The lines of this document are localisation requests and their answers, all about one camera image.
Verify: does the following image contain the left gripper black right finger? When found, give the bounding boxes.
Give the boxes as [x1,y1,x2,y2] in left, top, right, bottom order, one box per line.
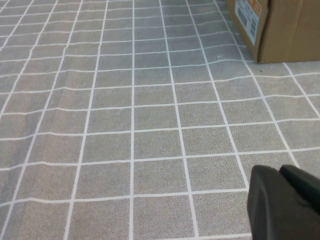
[279,164,320,217]

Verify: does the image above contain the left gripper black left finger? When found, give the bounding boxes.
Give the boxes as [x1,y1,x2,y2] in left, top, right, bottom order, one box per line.
[246,164,320,240]

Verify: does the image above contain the brown cardboard shoe box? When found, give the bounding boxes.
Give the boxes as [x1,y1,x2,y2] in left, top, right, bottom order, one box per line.
[224,0,320,65]

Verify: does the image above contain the white orange box label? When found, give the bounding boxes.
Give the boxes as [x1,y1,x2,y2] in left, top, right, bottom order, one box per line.
[234,0,263,46]

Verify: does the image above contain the grey white-grid tablecloth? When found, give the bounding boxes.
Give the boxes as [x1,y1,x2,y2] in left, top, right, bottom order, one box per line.
[0,0,320,240]

